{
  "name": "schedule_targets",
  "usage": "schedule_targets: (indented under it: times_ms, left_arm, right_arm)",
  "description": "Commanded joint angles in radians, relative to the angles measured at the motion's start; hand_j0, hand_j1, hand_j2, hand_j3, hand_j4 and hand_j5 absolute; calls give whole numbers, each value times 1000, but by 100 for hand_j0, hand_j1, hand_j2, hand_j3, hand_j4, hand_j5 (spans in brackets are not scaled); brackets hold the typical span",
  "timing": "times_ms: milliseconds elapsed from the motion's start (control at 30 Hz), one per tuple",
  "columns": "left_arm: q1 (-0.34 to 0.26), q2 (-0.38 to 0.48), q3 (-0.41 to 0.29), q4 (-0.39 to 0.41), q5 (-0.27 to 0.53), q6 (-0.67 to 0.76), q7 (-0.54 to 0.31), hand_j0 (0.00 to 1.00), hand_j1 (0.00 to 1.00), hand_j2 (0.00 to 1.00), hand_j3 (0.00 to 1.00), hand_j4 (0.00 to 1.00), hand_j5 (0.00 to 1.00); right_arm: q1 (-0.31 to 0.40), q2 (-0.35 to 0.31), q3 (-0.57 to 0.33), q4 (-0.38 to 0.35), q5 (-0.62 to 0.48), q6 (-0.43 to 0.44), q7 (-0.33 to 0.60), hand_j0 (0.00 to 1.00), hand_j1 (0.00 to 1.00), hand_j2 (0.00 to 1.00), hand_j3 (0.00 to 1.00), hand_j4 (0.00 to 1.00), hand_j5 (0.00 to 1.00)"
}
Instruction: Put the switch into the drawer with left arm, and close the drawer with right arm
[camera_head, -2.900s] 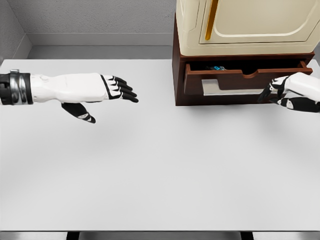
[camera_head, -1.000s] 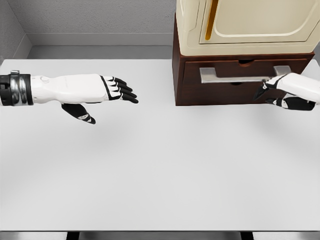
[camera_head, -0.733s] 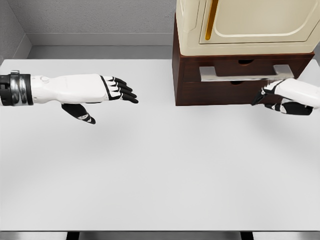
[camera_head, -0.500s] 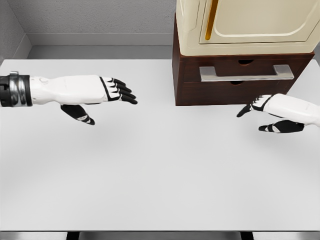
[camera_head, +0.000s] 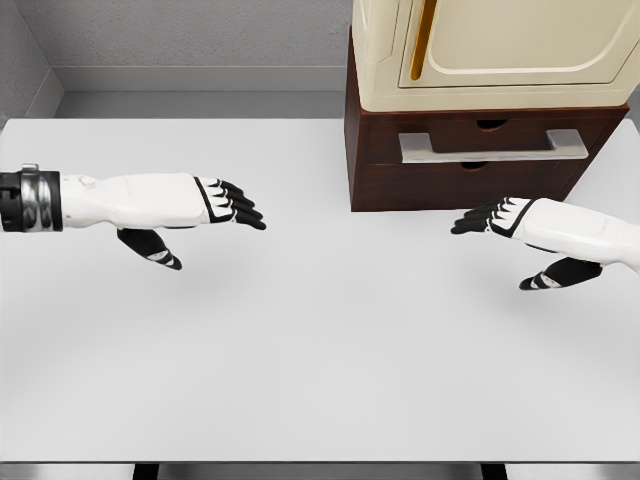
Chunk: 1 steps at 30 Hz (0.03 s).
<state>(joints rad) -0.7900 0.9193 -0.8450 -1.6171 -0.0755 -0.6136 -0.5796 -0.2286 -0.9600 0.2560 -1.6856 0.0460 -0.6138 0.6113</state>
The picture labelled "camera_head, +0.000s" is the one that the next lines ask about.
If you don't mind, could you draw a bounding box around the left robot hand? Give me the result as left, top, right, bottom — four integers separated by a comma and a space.
106, 172, 268, 273

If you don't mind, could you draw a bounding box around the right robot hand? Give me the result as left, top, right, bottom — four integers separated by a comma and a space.
450, 196, 612, 292

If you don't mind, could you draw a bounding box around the dark brown wooden drawer cabinet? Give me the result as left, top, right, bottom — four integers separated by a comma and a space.
343, 23, 631, 214

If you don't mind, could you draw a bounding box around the cream retro fridge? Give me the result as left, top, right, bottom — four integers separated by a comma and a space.
351, 0, 640, 113

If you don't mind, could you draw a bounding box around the brown drawer with silver handle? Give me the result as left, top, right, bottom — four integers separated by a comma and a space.
366, 117, 615, 167

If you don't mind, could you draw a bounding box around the brown drawer without handle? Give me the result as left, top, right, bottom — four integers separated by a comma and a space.
358, 159, 585, 212

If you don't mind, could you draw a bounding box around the gold fridge door handle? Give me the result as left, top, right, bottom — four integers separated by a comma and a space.
409, 0, 440, 82

